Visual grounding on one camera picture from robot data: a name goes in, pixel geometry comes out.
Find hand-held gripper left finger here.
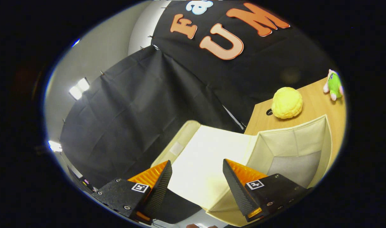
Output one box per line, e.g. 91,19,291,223
92,160,173,225

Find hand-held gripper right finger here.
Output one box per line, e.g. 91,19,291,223
223,159,310,223

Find beige fabric storage box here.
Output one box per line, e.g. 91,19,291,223
151,115,333,227

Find yellow plush ball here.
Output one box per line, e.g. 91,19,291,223
271,87,303,119

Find green and pink plush toy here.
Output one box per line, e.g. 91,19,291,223
323,69,344,101

